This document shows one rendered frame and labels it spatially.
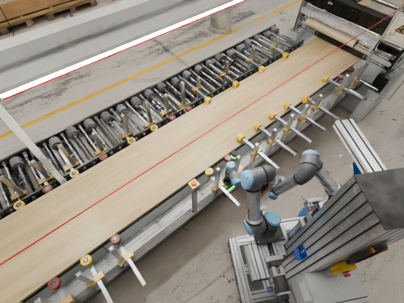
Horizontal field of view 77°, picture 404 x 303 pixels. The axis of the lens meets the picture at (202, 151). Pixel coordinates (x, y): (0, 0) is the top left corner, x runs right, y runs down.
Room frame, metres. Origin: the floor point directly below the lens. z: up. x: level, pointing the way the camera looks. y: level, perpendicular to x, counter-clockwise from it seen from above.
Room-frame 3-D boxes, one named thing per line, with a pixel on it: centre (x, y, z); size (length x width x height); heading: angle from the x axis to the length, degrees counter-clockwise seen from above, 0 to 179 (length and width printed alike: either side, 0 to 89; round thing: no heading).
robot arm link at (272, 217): (0.68, -0.51, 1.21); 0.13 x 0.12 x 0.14; 109
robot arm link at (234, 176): (1.00, -0.28, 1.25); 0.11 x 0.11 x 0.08; 19
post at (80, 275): (0.31, 0.81, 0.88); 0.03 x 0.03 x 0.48; 41
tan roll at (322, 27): (3.40, -1.95, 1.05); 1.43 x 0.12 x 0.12; 41
